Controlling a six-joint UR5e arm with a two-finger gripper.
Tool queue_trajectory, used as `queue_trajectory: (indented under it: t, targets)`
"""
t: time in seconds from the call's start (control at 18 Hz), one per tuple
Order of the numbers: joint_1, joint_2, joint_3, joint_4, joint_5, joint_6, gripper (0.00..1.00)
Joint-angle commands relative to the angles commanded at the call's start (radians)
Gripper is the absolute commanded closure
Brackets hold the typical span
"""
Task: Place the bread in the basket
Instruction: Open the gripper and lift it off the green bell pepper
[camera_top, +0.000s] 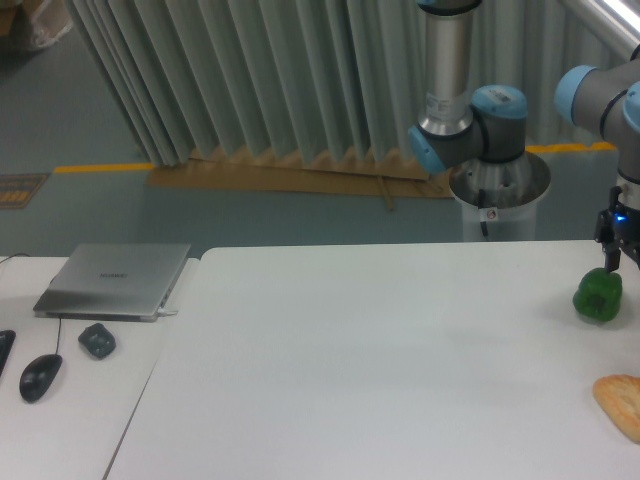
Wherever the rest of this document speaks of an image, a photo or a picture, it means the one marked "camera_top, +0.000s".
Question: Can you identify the black computer mouse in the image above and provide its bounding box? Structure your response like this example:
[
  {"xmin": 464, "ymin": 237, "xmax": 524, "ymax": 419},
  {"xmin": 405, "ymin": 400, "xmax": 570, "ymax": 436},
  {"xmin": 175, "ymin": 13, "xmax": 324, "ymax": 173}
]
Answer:
[{"xmin": 19, "ymin": 353, "xmax": 63, "ymax": 403}]

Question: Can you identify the black keyboard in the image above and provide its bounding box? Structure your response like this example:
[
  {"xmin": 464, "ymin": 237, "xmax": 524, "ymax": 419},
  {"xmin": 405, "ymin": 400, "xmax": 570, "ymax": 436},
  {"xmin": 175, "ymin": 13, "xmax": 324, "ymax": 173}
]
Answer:
[{"xmin": 0, "ymin": 330, "xmax": 16, "ymax": 375}]

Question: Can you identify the silver closed laptop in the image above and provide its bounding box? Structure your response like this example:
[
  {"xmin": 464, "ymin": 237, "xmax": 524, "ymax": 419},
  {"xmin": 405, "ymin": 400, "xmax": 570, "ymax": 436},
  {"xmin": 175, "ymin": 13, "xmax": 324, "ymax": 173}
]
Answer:
[{"xmin": 33, "ymin": 243, "xmax": 190, "ymax": 321}]

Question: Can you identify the white usb plug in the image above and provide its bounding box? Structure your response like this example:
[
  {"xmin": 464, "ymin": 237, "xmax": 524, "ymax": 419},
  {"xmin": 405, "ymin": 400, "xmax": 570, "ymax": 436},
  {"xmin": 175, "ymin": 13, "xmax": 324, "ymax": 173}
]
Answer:
[{"xmin": 157, "ymin": 309, "xmax": 178, "ymax": 317}]

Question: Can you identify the clear plastic bag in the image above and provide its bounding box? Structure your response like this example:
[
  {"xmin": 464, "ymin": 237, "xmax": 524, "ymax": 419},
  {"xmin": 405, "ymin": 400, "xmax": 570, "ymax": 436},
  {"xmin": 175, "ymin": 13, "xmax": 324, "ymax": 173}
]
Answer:
[{"xmin": 23, "ymin": 0, "xmax": 73, "ymax": 51}]

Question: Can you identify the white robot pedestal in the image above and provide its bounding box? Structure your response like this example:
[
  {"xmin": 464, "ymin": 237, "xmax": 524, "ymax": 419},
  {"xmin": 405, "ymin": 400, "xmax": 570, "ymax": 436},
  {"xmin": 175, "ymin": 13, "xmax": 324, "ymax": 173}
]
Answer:
[{"xmin": 449, "ymin": 152, "xmax": 551, "ymax": 242}]

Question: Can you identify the grey green curtain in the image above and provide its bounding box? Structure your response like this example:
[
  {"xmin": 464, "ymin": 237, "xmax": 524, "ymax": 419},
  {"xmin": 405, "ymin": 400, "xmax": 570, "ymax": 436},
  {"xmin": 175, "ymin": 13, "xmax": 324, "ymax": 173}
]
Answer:
[{"xmin": 64, "ymin": 0, "xmax": 640, "ymax": 167}]

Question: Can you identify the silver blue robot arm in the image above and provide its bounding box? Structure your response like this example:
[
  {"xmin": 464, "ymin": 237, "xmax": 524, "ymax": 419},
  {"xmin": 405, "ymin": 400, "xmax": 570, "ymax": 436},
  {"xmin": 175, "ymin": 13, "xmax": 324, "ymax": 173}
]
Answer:
[{"xmin": 408, "ymin": 1, "xmax": 639, "ymax": 271}]

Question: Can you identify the dark grey small puck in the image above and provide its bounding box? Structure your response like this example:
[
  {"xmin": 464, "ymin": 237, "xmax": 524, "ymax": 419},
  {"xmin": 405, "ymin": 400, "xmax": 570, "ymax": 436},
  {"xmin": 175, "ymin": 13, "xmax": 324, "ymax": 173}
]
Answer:
[{"xmin": 78, "ymin": 323, "xmax": 117, "ymax": 360}]

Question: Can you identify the green bell pepper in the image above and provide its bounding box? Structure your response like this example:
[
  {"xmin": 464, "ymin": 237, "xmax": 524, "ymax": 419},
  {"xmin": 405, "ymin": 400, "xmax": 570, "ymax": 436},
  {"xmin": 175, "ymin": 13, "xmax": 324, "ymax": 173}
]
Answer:
[{"xmin": 572, "ymin": 268, "xmax": 623, "ymax": 322}]

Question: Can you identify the brown cardboard sheet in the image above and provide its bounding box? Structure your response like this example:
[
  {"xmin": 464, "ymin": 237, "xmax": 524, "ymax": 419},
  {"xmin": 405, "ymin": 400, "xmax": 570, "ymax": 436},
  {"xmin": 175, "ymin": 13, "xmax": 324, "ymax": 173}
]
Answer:
[{"xmin": 146, "ymin": 147, "xmax": 452, "ymax": 211}]

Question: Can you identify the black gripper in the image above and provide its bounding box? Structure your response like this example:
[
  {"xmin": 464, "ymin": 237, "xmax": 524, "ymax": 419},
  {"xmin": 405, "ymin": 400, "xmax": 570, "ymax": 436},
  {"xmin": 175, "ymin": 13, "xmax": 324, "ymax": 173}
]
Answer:
[{"xmin": 594, "ymin": 186, "xmax": 639, "ymax": 273}]

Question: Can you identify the orange bread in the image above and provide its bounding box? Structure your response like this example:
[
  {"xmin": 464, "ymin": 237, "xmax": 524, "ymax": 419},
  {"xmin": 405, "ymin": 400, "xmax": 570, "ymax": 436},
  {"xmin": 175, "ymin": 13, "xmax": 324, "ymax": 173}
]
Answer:
[{"xmin": 592, "ymin": 374, "xmax": 639, "ymax": 444}]

